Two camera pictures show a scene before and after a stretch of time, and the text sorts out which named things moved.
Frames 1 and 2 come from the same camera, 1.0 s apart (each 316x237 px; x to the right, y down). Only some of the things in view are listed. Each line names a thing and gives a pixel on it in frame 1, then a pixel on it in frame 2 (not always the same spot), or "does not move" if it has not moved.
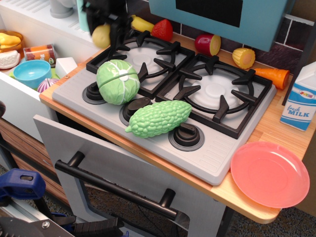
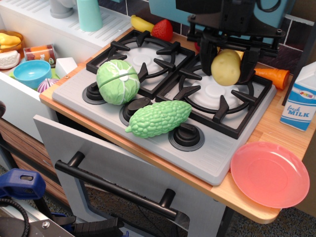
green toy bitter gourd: x=154 y=119 does not move
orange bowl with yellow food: x=10 y=41 does not move
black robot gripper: x=113 y=12 → x=228 y=23
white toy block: x=64 y=65 does not move
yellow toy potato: x=101 y=36 → x=225 y=67
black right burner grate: x=221 y=96 does not move
